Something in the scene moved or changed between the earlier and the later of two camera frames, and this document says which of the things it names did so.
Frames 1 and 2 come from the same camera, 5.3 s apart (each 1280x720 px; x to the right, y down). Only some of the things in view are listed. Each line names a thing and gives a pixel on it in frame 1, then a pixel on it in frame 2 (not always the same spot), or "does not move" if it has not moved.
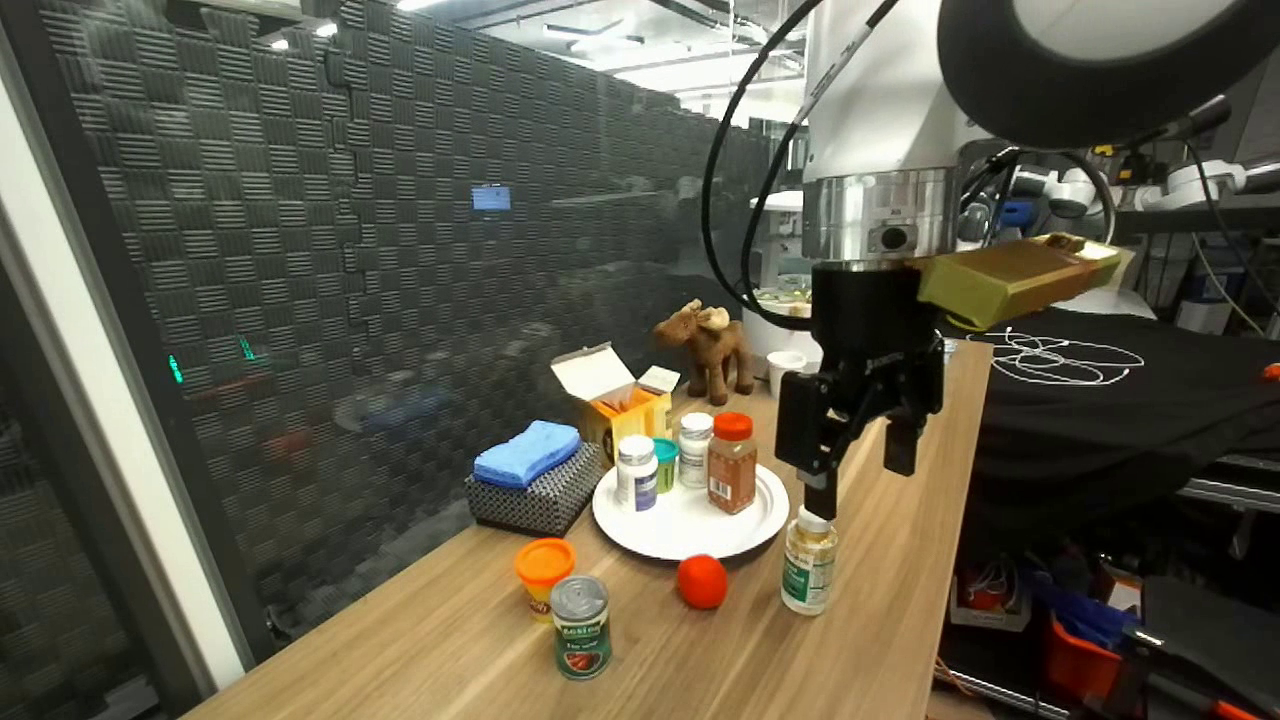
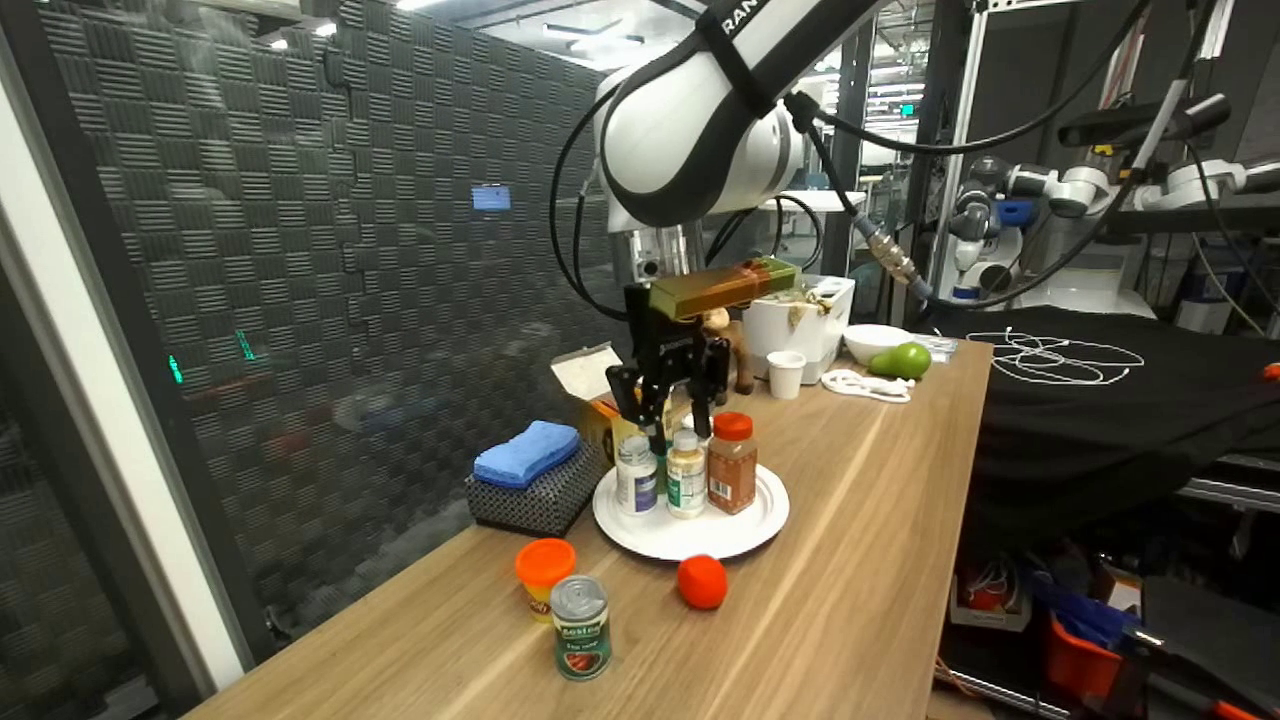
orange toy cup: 540,566 does not move
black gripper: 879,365 → 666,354
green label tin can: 583,624 does not move
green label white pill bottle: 808,566 → 687,473
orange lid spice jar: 733,465 does not move
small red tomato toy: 700,580 does not move
